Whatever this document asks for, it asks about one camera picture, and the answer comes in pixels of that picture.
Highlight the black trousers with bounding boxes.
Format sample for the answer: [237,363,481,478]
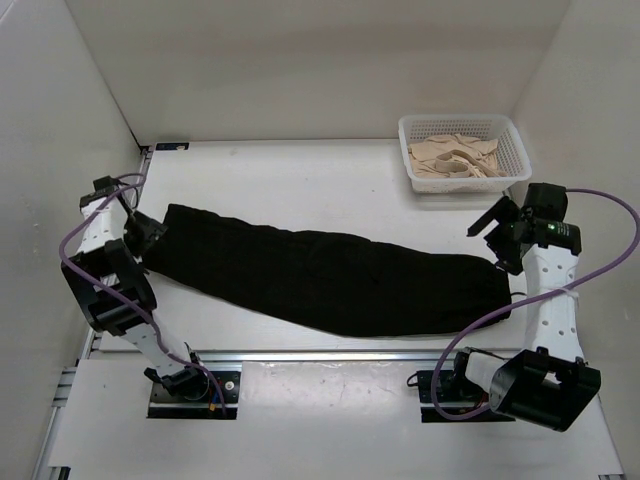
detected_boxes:
[143,204,511,338]

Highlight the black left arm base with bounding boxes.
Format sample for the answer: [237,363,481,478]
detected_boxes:
[144,368,241,420]

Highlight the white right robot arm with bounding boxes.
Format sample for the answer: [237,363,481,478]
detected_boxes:
[442,183,601,432]

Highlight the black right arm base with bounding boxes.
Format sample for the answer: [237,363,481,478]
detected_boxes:
[406,370,514,423]

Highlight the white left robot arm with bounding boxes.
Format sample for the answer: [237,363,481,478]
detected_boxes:
[59,176,212,401]

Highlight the beige trousers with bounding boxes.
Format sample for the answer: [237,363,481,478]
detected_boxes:
[408,134,507,179]

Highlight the white plastic basket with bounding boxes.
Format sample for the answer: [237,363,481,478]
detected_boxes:
[398,114,532,194]

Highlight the small black label plate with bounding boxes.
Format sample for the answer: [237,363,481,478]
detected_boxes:
[155,142,190,151]

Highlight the silver right aluminium rail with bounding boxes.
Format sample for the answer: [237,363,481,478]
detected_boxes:
[503,185,526,206]

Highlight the silver aluminium rail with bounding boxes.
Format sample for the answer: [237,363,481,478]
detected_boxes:
[133,145,154,192]
[199,349,443,363]
[503,185,526,206]

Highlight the silver left aluminium rail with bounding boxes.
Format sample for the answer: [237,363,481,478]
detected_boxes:
[133,145,154,192]

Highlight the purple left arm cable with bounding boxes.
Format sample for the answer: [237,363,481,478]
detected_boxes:
[58,172,229,417]

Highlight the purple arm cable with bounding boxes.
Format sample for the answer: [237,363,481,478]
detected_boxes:
[58,172,229,417]
[432,187,640,419]

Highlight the silver front aluminium rail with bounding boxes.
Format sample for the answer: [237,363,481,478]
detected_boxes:
[199,349,443,363]

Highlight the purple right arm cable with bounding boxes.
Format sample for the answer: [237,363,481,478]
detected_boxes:
[432,187,640,419]

